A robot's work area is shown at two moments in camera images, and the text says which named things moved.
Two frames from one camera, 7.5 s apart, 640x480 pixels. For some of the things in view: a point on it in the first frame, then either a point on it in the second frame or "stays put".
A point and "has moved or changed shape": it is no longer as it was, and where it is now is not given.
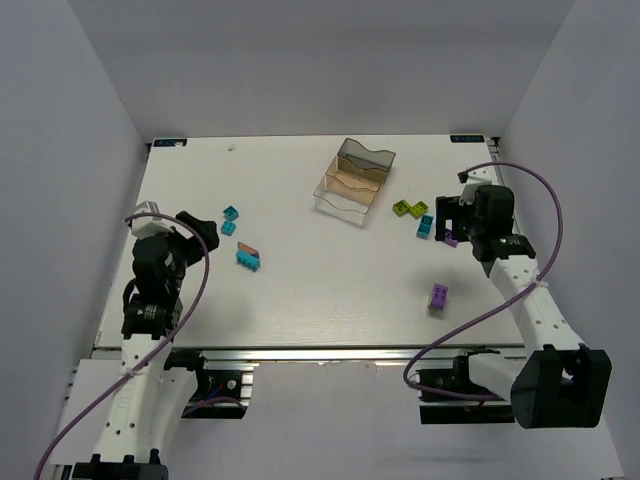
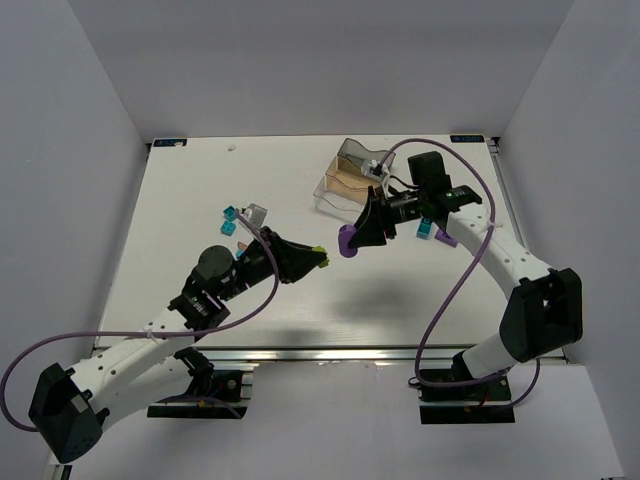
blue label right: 467,139 stays put
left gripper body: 186,242 -> 273,254
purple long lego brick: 439,296 -> 345,233
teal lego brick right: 425,226 stays put
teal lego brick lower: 228,228 stays put
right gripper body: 454,218 -> 388,216
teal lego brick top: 231,213 stays put
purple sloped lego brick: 449,241 stays put
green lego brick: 401,208 has moved or changed shape
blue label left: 169,142 stays put
